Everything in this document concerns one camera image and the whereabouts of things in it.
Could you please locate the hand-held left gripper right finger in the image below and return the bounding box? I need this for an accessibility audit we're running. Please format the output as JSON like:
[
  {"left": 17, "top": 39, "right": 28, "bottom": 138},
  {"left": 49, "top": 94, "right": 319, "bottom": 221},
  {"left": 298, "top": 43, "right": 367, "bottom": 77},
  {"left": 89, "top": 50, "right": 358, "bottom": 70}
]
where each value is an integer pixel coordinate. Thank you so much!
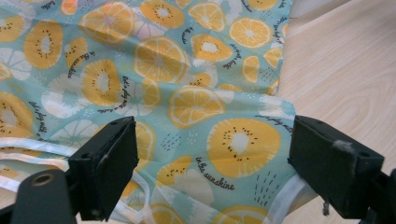
[{"left": 288, "top": 115, "right": 386, "bottom": 219}]

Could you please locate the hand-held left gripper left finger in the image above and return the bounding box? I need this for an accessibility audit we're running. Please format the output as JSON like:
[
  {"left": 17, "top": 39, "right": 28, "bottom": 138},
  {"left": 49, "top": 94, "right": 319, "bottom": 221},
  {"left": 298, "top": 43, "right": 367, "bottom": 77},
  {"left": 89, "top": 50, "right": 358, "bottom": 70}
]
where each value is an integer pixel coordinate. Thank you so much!
[{"left": 67, "top": 116, "right": 139, "bottom": 222}]

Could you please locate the fruit-print cloth bag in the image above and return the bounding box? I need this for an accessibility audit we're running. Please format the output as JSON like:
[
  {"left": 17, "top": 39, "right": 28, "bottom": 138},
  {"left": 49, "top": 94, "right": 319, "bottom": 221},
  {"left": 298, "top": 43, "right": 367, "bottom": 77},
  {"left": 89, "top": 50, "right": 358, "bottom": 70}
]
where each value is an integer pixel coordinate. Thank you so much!
[{"left": 0, "top": 0, "right": 318, "bottom": 224}]

